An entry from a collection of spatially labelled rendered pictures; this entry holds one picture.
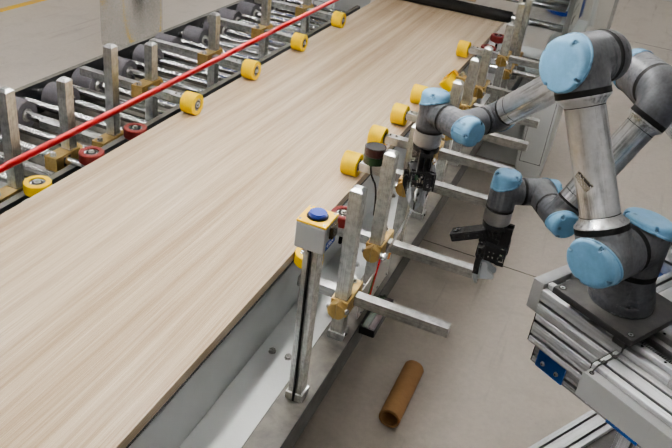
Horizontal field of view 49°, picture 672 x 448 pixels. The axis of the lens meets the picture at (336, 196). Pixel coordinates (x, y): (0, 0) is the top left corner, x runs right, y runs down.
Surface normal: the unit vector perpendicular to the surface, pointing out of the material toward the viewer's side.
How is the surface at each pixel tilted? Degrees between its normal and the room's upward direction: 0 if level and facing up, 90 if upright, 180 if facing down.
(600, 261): 97
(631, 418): 90
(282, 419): 0
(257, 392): 0
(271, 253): 0
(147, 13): 90
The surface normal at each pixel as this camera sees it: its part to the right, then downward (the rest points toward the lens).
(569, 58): -0.81, 0.08
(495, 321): 0.11, -0.86
